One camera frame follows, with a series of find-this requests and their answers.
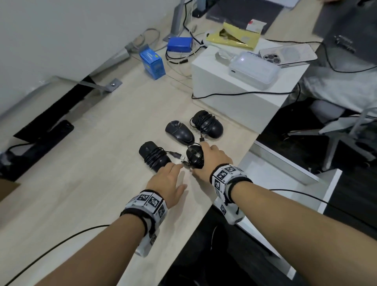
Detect person's right hand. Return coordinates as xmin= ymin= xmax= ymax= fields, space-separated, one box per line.
xmin=191 ymin=142 xmax=234 ymax=183

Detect person's left hand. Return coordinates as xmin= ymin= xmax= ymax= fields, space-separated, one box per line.
xmin=146 ymin=163 xmax=188 ymax=210

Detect small black mouse with cable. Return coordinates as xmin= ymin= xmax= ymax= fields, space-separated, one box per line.
xmin=181 ymin=143 xmax=205 ymax=171

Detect person's right forearm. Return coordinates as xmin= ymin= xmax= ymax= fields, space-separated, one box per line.
xmin=230 ymin=182 xmax=377 ymax=286

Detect person's left forearm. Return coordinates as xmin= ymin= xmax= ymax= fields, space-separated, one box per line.
xmin=35 ymin=214 xmax=147 ymax=286

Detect right wristband with marker tags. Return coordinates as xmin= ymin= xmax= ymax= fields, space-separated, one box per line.
xmin=210 ymin=164 xmax=253 ymax=226

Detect wristband with marker tags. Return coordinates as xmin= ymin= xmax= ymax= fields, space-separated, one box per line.
xmin=210 ymin=164 xmax=253 ymax=226
xmin=120 ymin=190 xmax=168 ymax=258

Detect left wristband with marker tags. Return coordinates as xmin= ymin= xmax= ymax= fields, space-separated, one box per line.
xmin=120 ymin=190 xmax=168 ymax=258

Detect black mouse with clear wheel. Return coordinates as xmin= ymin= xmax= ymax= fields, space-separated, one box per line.
xmin=165 ymin=120 xmax=196 ymax=146

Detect person's dark trousers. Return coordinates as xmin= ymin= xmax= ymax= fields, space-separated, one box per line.
xmin=157 ymin=205 xmax=296 ymax=286

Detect large white box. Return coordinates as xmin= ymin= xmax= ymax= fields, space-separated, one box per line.
xmin=191 ymin=45 xmax=310 ymax=135

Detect translucent white plastic device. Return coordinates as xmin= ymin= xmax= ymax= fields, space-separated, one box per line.
xmin=229 ymin=52 xmax=281 ymax=91

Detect blue cardboard box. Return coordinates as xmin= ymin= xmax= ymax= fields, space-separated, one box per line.
xmin=139 ymin=48 xmax=166 ymax=80

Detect blue wrapped battery pack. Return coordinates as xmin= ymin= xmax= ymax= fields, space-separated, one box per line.
xmin=167 ymin=37 xmax=193 ymax=53

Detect yellow padded envelope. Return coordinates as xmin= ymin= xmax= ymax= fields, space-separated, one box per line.
xmin=206 ymin=22 xmax=261 ymax=50

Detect black monitor base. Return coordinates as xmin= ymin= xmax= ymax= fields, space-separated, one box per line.
xmin=0 ymin=120 xmax=75 ymax=182

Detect white smartphone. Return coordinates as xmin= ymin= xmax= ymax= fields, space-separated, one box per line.
xmin=259 ymin=43 xmax=318 ymax=68

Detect white office chair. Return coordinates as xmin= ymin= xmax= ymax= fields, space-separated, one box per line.
xmin=287 ymin=100 xmax=377 ymax=172

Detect white card with red label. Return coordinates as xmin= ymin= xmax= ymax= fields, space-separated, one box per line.
xmin=246 ymin=19 xmax=267 ymax=33

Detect black desk mat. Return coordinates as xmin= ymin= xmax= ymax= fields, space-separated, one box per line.
xmin=206 ymin=0 xmax=284 ymax=35

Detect black mouse with wound cable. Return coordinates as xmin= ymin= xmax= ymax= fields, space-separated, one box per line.
xmin=190 ymin=110 xmax=224 ymax=142
xmin=139 ymin=141 xmax=182 ymax=172

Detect thin black cable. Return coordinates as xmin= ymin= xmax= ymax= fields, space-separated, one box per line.
xmin=191 ymin=82 xmax=301 ymax=104

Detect black coiled cable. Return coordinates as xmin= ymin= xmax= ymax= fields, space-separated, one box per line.
xmin=165 ymin=0 xmax=207 ymax=65

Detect grey metal bracket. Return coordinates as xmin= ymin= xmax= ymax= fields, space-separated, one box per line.
xmin=101 ymin=78 xmax=123 ymax=94

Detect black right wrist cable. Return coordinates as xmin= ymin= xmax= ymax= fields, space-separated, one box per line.
xmin=269 ymin=189 xmax=377 ymax=231

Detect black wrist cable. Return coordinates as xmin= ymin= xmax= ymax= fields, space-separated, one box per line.
xmin=0 ymin=225 xmax=111 ymax=286
xmin=269 ymin=189 xmax=377 ymax=231

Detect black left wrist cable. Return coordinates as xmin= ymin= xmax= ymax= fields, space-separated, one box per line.
xmin=0 ymin=225 xmax=111 ymax=286

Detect grey looped cable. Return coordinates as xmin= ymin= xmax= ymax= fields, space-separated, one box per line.
xmin=132 ymin=28 xmax=161 ymax=50

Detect grey metal stand post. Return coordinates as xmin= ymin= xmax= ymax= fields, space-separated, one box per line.
xmin=163 ymin=0 xmax=192 ymax=42

